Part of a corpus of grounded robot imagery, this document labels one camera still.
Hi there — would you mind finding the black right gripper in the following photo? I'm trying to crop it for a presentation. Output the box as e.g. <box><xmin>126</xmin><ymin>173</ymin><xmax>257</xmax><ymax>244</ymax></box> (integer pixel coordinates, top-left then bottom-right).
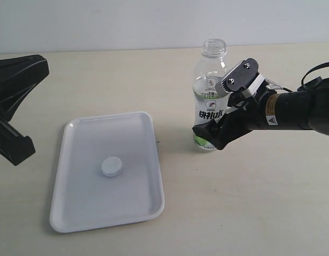
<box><xmin>192</xmin><ymin>87</ymin><xmax>277</xmax><ymax>150</ymax></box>

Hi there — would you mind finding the clear plastic drink bottle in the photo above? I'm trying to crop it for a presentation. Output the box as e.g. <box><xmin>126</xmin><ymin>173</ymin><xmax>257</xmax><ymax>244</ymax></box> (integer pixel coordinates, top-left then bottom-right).
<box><xmin>192</xmin><ymin>38</ymin><xmax>231</xmax><ymax>152</ymax></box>

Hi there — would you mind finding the white bottle cap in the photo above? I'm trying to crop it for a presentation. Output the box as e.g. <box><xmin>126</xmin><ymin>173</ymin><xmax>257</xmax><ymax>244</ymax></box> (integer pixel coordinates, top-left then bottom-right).
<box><xmin>101</xmin><ymin>156</ymin><xmax>123</xmax><ymax>178</ymax></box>

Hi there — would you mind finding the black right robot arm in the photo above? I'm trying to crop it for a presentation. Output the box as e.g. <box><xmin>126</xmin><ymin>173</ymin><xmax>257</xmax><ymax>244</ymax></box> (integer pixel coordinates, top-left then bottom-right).
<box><xmin>192</xmin><ymin>77</ymin><xmax>329</xmax><ymax>150</ymax></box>

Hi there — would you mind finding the white plastic tray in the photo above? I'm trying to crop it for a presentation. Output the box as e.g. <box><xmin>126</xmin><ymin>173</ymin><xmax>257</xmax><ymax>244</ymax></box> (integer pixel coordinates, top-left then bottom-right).
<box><xmin>49</xmin><ymin>111</ymin><xmax>165</xmax><ymax>233</ymax></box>

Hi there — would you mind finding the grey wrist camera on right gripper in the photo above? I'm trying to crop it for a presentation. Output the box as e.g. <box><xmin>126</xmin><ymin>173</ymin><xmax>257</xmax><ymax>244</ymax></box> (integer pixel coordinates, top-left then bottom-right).
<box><xmin>221</xmin><ymin>58</ymin><xmax>265</xmax><ymax>99</ymax></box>

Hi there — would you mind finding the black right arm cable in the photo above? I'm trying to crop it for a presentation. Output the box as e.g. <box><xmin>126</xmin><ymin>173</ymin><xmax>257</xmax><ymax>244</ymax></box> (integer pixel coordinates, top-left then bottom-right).
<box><xmin>268</xmin><ymin>60</ymin><xmax>329</xmax><ymax>93</ymax></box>

